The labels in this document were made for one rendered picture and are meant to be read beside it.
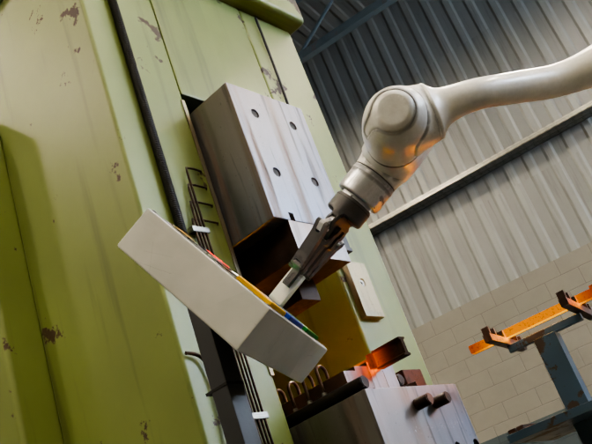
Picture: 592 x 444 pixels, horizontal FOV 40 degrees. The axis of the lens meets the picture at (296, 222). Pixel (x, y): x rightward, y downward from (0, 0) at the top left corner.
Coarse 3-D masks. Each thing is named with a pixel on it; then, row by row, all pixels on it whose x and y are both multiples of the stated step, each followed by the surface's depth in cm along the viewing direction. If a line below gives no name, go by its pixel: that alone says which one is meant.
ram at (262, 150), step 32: (224, 96) 205; (256, 96) 214; (224, 128) 204; (256, 128) 205; (288, 128) 217; (224, 160) 203; (256, 160) 197; (288, 160) 208; (320, 160) 221; (224, 192) 201; (256, 192) 194; (288, 192) 200; (320, 192) 211; (256, 224) 193
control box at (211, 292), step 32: (160, 224) 130; (160, 256) 128; (192, 256) 127; (192, 288) 125; (224, 288) 123; (224, 320) 122; (256, 320) 120; (288, 320) 130; (256, 352) 126; (288, 352) 136; (320, 352) 148
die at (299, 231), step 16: (288, 224) 193; (304, 224) 198; (272, 240) 196; (288, 240) 192; (240, 256) 202; (256, 256) 198; (272, 256) 195; (288, 256) 192; (336, 256) 200; (256, 272) 198; (272, 272) 194; (320, 272) 204; (272, 288) 203
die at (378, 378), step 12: (348, 372) 179; (360, 372) 182; (372, 372) 186; (384, 372) 189; (324, 384) 180; (336, 384) 178; (372, 384) 183; (384, 384) 187; (396, 384) 190; (300, 396) 184; (312, 396) 182; (288, 408) 186; (300, 408) 184
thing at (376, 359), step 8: (384, 344) 185; (392, 344) 184; (400, 344) 183; (376, 352) 187; (384, 352) 185; (392, 352) 184; (400, 352) 183; (408, 352) 182; (368, 360) 186; (376, 360) 186; (384, 360) 185; (392, 360) 183; (376, 368) 186; (384, 368) 187
